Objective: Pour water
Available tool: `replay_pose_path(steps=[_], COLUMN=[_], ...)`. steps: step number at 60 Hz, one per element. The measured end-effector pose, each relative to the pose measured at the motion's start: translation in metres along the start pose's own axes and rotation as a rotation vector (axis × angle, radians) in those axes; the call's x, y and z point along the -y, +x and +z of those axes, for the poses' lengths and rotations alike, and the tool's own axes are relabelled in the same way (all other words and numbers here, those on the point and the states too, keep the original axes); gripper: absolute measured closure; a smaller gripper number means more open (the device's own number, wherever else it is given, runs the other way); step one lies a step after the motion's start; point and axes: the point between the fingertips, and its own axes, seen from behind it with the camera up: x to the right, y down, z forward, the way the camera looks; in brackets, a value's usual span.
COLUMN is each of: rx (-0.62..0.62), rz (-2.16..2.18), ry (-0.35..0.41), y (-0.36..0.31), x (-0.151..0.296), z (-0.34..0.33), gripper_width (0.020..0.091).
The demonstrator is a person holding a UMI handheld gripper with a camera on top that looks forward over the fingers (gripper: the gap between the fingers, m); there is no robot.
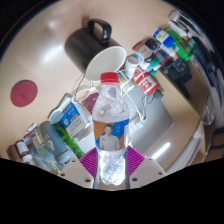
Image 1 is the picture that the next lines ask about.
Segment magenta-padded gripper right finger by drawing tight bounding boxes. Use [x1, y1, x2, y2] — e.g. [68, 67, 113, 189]
[125, 145, 168, 190]

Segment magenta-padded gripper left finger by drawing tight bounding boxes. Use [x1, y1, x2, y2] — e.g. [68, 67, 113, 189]
[59, 147, 100, 190]

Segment clear red-capped water bottle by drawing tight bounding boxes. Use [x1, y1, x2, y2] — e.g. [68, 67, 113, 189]
[91, 71, 130, 186]

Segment tall dark green bottle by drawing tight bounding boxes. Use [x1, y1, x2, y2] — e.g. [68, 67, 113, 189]
[54, 121, 86, 159]

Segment white desk lamp bar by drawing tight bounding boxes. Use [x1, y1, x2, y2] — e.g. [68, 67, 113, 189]
[146, 141, 173, 161]

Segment white power strip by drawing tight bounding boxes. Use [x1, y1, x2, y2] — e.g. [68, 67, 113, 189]
[128, 114, 148, 134]

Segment grey shaker bottle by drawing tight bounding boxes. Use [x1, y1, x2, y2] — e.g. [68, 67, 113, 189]
[38, 120, 77, 163]

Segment light blue brush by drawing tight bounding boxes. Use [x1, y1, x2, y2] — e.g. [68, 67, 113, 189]
[48, 93, 73, 125]

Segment magenta pouch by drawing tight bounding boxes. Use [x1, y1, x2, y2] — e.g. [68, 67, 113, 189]
[81, 91, 100, 114]

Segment red and green pen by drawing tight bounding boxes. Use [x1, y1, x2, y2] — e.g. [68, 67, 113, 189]
[23, 123, 38, 139]

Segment brown jar white lid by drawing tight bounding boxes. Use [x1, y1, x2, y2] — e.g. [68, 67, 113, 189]
[14, 140, 30, 158]

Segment red and white canister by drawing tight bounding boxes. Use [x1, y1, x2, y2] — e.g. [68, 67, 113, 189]
[132, 66, 161, 97]

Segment flat round red coaster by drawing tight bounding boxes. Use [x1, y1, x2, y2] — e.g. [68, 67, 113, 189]
[10, 79, 39, 108]

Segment black box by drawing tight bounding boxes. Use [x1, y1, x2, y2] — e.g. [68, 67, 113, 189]
[163, 58, 194, 99]

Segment small white bottle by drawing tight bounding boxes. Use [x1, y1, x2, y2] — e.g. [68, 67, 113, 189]
[123, 55, 141, 80]

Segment small dark labelled bottle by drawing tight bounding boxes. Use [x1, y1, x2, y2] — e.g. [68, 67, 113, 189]
[132, 41, 154, 62]

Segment black mug white inside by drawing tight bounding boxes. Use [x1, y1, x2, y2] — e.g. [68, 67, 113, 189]
[64, 18, 128, 83]

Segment green plastic bottle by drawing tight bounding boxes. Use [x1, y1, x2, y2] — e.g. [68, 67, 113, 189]
[165, 28, 198, 62]

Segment white bottle blue cap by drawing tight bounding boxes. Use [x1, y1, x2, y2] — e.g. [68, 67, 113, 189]
[152, 27, 176, 48]

